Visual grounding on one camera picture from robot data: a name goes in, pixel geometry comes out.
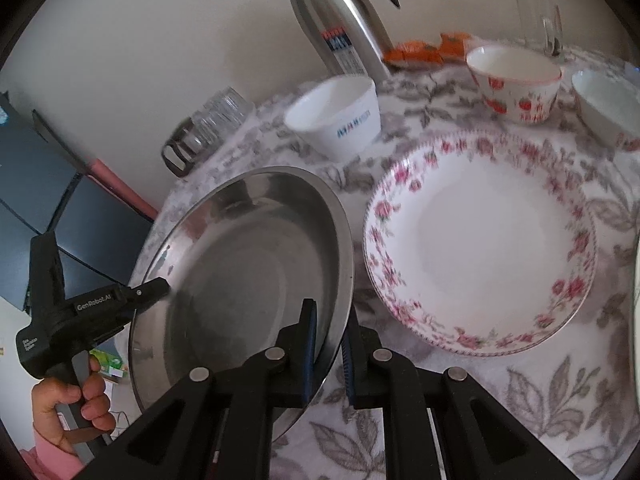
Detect orange snack packet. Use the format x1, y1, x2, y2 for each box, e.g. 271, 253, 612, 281
438, 32, 474, 60
383, 40, 444, 70

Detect strawberry pattern bowl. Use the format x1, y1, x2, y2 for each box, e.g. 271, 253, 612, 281
465, 44, 563, 125

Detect stainless steel thermos jug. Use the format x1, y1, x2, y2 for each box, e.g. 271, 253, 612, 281
290, 0, 393, 84

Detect stainless steel plate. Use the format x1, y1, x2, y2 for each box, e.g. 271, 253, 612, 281
128, 167, 355, 410

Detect pink floral white plate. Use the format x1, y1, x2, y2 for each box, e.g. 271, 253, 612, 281
363, 130, 597, 358

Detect person's left hand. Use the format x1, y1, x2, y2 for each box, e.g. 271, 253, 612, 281
30, 354, 116, 455

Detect pale blue floral bowl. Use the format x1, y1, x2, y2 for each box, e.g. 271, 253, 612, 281
572, 70, 640, 153

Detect white Maxwell bowl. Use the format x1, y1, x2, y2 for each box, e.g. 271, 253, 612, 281
283, 75, 381, 162

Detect dark blue cabinet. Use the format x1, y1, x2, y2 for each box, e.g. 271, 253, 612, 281
1, 94, 152, 311

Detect glass pot black handle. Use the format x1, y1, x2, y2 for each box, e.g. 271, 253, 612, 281
160, 87, 255, 178

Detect floral grey table cloth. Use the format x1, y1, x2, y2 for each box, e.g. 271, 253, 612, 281
113, 41, 640, 480

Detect clear glass mug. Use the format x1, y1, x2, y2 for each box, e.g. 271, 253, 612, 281
515, 0, 564, 58

